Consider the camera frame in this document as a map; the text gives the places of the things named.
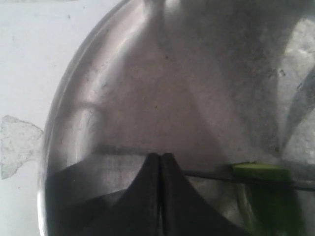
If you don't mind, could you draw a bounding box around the green vegetable piece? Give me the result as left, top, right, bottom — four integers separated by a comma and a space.
232, 163, 305, 236

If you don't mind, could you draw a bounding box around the round steel plate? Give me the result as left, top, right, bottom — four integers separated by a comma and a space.
37, 0, 315, 236

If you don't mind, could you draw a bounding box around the clear tape piece lower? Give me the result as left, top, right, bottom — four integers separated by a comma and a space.
0, 116, 43, 179

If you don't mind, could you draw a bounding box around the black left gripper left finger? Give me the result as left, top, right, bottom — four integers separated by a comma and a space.
61, 153, 160, 236

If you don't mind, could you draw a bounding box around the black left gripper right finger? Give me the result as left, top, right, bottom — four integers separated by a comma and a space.
160, 153, 248, 236

